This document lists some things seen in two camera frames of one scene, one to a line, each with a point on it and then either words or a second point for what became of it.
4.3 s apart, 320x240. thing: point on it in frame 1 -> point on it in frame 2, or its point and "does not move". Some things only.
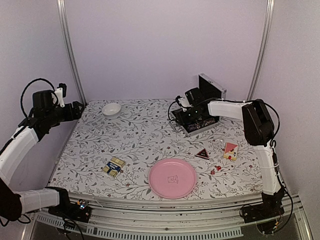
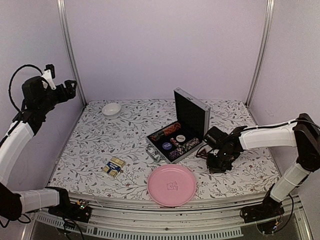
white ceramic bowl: x=111 y=111 does not move
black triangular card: x=202 y=154 does not move
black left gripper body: x=55 y=118 -> x=46 y=102
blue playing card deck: x=114 y=166 does not move
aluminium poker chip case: x=210 y=91 -> x=192 y=120
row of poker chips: x=201 y=124 -> x=178 y=152
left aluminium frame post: x=64 y=15 does not move
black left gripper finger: x=77 y=108 -> x=69 y=92
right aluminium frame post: x=262 y=51 does not move
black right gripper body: x=190 y=118 -> x=224 y=155
